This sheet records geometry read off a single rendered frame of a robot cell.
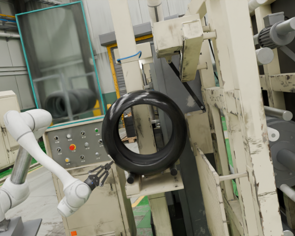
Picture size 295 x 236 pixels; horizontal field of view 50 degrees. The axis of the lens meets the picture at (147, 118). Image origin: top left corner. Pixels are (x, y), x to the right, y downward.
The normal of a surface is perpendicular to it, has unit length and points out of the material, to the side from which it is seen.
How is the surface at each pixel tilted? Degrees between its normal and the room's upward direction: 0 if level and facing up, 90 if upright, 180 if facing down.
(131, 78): 90
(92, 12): 90
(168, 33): 90
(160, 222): 90
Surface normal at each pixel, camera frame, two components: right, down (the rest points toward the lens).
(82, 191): 0.50, -0.33
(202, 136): -0.02, 0.11
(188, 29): -0.08, -0.19
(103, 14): -0.34, 0.17
